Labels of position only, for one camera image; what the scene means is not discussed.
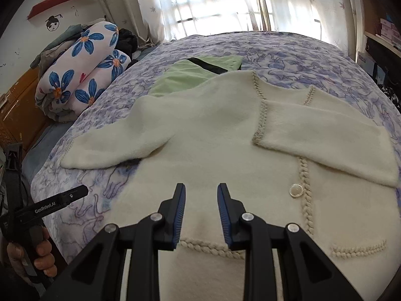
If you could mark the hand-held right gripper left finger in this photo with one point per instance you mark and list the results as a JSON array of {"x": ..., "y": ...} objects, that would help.
[{"x": 179, "y": 216}]

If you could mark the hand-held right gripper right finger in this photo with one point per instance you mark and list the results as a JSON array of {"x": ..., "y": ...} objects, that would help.
[{"x": 223, "y": 216}]

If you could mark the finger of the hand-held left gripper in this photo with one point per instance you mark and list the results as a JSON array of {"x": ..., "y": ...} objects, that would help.
[
  {"x": 13, "y": 163},
  {"x": 74, "y": 193}
]

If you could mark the cream knitted cardigan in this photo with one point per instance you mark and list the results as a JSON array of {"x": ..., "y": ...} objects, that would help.
[{"x": 219, "y": 131}]

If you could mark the pile of grey clothes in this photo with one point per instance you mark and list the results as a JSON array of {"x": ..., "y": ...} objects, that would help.
[{"x": 59, "y": 45}]

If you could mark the black clothes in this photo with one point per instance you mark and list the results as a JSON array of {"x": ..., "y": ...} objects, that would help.
[{"x": 127, "y": 42}]

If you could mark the person's left hand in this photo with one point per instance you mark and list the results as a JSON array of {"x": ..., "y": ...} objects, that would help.
[{"x": 45, "y": 257}]

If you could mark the grey mattress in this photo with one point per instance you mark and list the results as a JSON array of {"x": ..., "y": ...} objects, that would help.
[{"x": 40, "y": 150}]

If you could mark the wooden headboard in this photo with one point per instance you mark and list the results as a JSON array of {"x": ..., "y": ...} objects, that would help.
[{"x": 22, "y": 106}]

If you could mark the blue flower rolled blanket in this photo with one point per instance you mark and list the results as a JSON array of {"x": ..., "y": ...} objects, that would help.
[{"x": 81, "y": 69}]

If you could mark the light green garment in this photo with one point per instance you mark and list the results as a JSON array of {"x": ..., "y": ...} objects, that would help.
[{"x": 184, "y": 75}]

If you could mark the purple printed bed sheet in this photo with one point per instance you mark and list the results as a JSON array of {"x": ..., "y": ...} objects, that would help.
[{"x": 297, "y": 56}]

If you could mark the leaf print sheer curtain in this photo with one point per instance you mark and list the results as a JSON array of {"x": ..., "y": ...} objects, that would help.
[
  {"x": 313, "y": 6},
  {"x": 137, "y": 6}
]

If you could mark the black and white patterned cloth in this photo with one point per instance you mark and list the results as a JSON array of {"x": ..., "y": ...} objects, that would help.
[{"x": 391, "y": 95}]

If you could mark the white cardboard box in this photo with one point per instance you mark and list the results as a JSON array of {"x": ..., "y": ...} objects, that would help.
[{"x": 366, "y": 62}]

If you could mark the stack of pale boxes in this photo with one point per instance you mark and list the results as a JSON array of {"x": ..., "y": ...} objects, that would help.
[{"x": 388, "y": 31}]

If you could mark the wooden shelf unit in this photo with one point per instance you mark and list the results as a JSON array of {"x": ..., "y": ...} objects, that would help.
[{"x": 368, "y": 9}]

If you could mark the cartoon face wall sticker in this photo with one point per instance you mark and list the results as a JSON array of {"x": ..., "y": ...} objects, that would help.
[{"x": 53, "y": 23}]

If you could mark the red wall shelf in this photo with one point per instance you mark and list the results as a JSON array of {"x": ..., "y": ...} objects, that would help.
[{"x": 59, "y": 0}]

